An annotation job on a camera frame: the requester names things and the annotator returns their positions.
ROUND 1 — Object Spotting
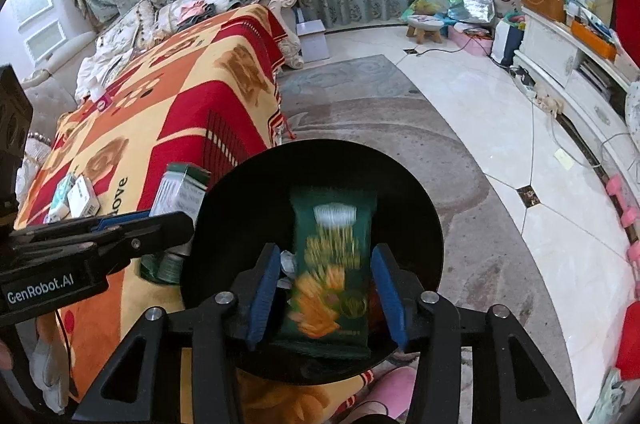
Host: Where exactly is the person's left hand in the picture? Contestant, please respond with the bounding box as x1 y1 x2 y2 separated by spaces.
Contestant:
29 328 72 413

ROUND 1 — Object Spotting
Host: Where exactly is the white tv cabinet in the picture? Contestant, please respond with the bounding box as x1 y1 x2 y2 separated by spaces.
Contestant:
512 6 640 149

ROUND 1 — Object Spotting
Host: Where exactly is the white cloth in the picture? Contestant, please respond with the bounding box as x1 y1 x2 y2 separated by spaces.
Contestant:
75 44 136 102

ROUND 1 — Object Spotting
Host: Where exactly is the silver foil bag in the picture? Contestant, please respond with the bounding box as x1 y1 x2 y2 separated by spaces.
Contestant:
447 0 496 24

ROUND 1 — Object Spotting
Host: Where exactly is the orange box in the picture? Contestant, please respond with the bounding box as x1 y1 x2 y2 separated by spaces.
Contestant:
570 21 618 62

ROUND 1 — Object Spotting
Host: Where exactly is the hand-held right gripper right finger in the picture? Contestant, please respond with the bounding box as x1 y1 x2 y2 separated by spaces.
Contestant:
371 243 583 424

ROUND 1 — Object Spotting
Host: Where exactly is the small green white box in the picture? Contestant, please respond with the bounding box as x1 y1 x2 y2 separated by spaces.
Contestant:
47 174 81 223

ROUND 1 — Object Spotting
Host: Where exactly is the grey tufted sofa back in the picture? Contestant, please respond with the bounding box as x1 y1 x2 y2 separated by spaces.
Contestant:
20 31 96 115

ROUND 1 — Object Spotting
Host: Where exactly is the black trash bin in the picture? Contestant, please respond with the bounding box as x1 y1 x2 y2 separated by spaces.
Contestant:
179 139 446 387

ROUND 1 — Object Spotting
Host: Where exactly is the red plastic object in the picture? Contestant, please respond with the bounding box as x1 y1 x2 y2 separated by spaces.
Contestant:
615 301 640 367

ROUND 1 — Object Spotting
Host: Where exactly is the white cardboard box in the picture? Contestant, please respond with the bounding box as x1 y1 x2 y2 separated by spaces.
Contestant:
295 6 331 63

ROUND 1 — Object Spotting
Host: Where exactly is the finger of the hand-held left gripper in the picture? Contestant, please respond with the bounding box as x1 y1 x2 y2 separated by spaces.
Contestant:
85 211 196 277
12 210 151 249

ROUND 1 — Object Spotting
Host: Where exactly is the cream bolster pillow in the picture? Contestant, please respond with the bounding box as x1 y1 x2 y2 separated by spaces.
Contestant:
15 131 56 205

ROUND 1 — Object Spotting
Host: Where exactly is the green yellow printed bag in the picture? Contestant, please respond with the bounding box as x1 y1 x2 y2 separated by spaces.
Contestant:
407 0 446 17

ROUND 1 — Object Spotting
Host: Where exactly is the white shopping bag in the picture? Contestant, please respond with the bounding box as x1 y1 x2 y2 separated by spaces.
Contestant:
492 16 526 67

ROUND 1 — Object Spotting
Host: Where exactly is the pink plastic basin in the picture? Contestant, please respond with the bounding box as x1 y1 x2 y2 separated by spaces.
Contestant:
447 26 493 57

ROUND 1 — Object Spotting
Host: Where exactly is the green white carton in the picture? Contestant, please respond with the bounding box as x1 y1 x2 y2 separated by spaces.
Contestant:
139 161 211 287

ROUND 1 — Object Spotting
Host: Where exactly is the white bottle pink label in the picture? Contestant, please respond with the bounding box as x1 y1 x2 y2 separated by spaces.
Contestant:
89 76 112 109

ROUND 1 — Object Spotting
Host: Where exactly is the small wooden stool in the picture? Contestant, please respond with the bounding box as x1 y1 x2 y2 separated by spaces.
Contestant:
406 14 445 44

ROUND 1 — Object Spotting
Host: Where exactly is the green snack packet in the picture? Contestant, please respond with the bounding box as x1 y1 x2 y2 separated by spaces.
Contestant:
274 186 378 360

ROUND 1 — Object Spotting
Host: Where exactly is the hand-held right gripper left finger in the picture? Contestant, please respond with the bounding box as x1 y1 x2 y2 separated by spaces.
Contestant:
72 243 283 424

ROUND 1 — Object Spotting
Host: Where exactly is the crumpled white wrapper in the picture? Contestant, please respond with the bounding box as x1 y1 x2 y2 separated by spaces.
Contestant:
280 249 297 291

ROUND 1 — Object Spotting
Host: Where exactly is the printed blanket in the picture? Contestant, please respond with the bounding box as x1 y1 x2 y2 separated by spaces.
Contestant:
15 4 371 424

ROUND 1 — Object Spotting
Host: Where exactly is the cream embroidered pillow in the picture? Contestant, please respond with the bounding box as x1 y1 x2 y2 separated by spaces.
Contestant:
97 0 158 49

